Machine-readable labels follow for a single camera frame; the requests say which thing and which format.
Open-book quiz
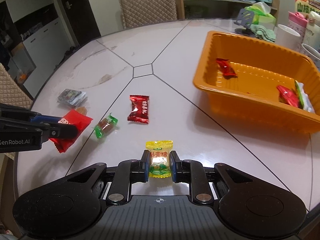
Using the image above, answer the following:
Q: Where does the yellow candy packet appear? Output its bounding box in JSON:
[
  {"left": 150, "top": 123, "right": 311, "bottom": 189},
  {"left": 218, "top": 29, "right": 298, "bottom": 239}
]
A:
[{"left": 145, "top": 140, "right": 174, "bottom": 178}]

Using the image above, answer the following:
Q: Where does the grey printed snack packet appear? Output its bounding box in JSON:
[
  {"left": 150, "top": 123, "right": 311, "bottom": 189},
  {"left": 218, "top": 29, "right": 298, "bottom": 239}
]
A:
[{"left": 57, "top": 89, "right": 87, "bottom": 107}]

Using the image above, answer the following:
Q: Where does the wooden shelf unit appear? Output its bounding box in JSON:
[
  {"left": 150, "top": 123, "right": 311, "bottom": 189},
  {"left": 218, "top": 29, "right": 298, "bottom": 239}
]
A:
[{"left": 183, "top": 0, "right": 280, "bottom": 18}]

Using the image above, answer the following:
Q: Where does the red candy in basket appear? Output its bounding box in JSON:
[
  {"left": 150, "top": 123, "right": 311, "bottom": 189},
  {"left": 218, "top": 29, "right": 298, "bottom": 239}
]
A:
[{"left": 216, "top": 58, "right": 238, "bottom": 79}]

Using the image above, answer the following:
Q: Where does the white cabinet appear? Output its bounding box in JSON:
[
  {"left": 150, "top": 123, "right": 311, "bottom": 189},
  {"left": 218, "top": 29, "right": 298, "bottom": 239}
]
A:
[{"left": 9, "top": 17, "right": 71, "bottom": 98}]

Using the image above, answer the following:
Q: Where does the bright red snack packet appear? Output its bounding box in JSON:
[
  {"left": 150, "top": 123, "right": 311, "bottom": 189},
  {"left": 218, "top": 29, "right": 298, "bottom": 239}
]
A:
[{"left": 49, "top": 109, "right": 93, "bottom": 153}]

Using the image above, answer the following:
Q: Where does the green candy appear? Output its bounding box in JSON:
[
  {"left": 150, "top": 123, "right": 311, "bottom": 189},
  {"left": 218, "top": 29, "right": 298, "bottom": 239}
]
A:
[{"left": 94, "top": 114, "right": 118, "bottom": 139}]

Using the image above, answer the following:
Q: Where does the red candy packet in basket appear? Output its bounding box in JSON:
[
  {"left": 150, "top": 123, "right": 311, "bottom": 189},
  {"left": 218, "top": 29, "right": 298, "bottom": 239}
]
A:
[{"left": 277, "top": 85, "right": 299, "bottom": 108}]

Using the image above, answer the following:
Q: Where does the pink patterned container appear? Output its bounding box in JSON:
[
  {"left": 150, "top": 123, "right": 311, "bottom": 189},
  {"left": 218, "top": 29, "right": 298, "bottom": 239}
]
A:
[{"left": 288, "top": 12, "right": 308, "bottom": 52}]

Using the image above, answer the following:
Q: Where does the green tissue box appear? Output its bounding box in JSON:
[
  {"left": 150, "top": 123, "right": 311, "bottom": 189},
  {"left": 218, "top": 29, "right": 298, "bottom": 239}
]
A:
[{"left": 245, "top": 2, "right": 276, "bottom": 25}]

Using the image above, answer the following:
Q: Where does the near beige quilted chair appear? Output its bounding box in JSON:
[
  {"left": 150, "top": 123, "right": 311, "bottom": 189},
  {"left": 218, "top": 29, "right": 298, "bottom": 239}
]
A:
[{"left": 0, "top": 64, "right": 32, "bottom": 109}]

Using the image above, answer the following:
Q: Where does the dark red candy packet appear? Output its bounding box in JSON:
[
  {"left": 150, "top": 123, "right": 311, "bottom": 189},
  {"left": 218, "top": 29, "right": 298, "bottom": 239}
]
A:
[{"left": 127, "top": 95, "right": 149, "bottom": 124}]

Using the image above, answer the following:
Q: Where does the green cloth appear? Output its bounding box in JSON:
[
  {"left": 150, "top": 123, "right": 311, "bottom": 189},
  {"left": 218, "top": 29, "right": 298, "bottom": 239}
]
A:
[{"left": 250, "top": 24, "right": 276, "bottom": 43}]

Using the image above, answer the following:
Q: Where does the beige quilted chair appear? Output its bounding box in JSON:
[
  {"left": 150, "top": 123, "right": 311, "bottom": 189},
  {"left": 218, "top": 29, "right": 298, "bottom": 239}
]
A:
[
  {"left": 0, "top": 64, "right": 32, "bottom": 109},
  {"left": 119, "top": 0, "right": 177, "bottom": 29}
]

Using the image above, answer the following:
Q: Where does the orange plastic basket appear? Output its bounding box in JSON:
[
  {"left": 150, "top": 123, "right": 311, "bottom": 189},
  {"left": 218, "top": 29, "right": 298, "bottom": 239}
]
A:
[{"left": 193, "top": 31, "right": 319, "bottom": 133}]

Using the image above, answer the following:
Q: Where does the hawthorn snack box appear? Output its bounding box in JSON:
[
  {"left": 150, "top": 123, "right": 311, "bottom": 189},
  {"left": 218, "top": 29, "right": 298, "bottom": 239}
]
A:
[{"left": 295, "top": 0, "right": 320, "bottom": 17}]

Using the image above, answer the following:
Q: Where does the green white packet in basket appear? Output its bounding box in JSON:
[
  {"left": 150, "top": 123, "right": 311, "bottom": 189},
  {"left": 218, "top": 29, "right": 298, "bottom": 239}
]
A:
[{"left": 295, "top": 81, "right": 315, "bottom": 113}]

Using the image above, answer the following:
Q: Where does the grey phone stand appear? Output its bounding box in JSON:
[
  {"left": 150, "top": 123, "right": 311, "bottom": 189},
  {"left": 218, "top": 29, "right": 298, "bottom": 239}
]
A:
[{"left": 234, "top": 8, "right": 255, "bottom": 37}]

